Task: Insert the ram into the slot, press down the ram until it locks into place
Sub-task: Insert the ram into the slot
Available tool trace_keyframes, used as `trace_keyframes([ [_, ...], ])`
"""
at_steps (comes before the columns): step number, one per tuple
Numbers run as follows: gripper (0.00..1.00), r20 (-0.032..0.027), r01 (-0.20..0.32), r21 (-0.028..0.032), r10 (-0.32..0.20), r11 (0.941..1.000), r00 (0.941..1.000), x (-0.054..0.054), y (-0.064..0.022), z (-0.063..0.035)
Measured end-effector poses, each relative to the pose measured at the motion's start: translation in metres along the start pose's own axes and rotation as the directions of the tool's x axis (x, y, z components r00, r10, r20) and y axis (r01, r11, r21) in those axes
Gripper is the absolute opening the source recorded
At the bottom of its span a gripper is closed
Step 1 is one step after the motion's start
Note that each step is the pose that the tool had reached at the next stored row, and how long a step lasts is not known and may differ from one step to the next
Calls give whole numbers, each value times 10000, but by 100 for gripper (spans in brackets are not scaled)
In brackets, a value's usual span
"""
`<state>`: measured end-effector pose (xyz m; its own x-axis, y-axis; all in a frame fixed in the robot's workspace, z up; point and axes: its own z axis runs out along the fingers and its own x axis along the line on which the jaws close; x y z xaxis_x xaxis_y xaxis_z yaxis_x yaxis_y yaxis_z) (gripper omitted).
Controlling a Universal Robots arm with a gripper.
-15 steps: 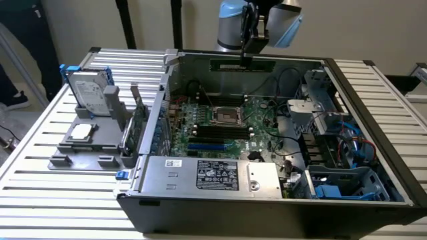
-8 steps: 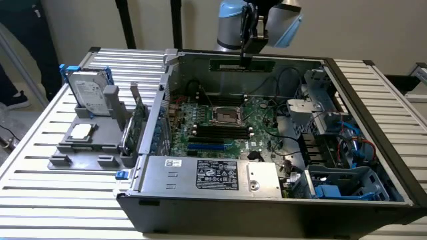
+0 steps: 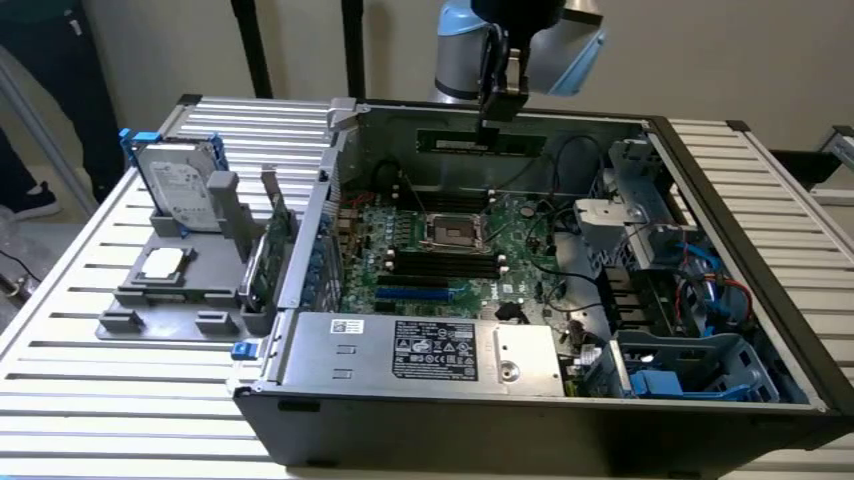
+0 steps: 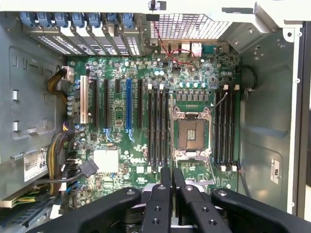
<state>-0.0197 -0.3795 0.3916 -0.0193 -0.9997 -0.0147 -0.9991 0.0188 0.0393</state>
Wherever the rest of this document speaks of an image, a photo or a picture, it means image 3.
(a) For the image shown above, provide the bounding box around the silver CPU socket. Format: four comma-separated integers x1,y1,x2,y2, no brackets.
422,211,494,252

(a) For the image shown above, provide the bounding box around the silver CPU chip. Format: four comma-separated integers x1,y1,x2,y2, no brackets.
141,246,191,279

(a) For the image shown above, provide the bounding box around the black open PC case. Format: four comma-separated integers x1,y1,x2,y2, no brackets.
226,96,854,480

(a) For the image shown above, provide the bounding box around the black stand pole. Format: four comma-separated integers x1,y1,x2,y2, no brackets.
230,0,277,100
341,0,370,104

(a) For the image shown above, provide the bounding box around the green RAM stick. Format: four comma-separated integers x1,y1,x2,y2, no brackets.
417,127,546,157

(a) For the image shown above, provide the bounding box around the silver metal drive cage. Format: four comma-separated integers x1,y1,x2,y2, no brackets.
572,138,704,271

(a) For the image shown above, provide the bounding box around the green graphics card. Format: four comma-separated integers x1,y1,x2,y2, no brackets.
241,163,299,312

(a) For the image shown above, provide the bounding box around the black RAM slot bank short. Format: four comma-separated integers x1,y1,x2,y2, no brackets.
393,183,500,215

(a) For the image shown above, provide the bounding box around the person in dark clothes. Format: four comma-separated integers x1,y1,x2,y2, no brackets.
0,43,90,222

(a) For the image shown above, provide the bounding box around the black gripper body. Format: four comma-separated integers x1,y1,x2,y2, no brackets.
476,46,533,124

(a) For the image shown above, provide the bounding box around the blue expansion slot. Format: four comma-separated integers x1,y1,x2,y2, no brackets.
374,285,450,303

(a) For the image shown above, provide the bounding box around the black wire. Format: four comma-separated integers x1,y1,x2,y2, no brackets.
548,133,608,197

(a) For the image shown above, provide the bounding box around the green motherboard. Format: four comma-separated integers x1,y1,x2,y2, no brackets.
332,191,570,322

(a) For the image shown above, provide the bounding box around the hard disk in blue carrier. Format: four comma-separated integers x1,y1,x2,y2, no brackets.
118,127,233,235

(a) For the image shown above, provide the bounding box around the red wire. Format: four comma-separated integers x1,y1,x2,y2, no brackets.
718,278,757,324

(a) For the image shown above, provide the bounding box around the blue wire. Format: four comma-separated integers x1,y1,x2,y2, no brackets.
670,238,724,287

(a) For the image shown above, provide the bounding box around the metal side table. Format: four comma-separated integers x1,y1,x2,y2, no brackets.
808,125,854,204

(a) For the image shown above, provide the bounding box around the grey parts rack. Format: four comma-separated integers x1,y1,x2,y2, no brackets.
97,171,297,346

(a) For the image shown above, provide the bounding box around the silver power supply unit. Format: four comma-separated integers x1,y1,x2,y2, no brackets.
278,311,570,399

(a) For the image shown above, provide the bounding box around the black RAM slot bank long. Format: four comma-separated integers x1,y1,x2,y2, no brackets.
381,245,510,282

